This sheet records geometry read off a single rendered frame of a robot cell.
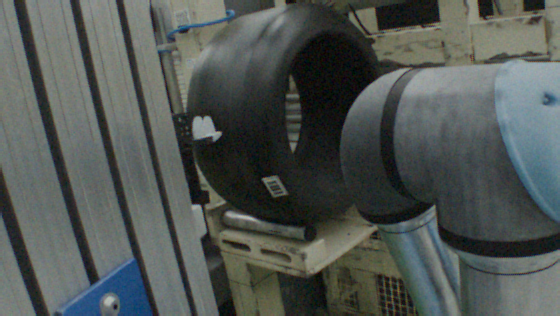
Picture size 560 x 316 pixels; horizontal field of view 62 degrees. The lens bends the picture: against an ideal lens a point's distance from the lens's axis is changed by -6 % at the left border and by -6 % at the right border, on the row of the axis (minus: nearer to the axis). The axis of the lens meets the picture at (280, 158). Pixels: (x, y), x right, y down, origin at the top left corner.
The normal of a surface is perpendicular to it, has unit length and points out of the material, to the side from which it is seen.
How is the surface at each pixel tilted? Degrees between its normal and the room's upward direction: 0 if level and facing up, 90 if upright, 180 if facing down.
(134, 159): 90
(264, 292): 90
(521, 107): 51
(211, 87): 65
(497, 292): 90
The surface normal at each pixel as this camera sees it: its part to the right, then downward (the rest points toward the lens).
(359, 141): -0.88, 0.15
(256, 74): 0.00, -0.17
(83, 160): 0.90, -0.06
